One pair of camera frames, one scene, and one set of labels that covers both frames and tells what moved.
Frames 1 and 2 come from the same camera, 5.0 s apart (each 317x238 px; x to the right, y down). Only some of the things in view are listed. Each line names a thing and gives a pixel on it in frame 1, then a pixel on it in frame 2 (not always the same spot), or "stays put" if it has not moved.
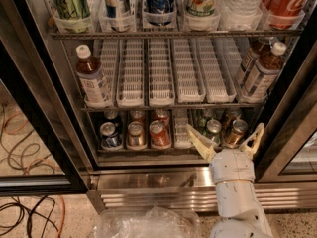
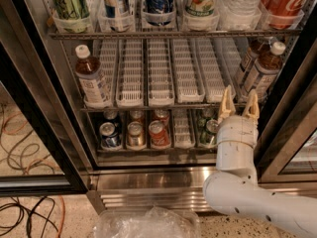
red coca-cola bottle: [285, 3] stays put
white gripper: [232, 167] → [237, 127]
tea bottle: [92, 79] stays put
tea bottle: [263, 74] stays put
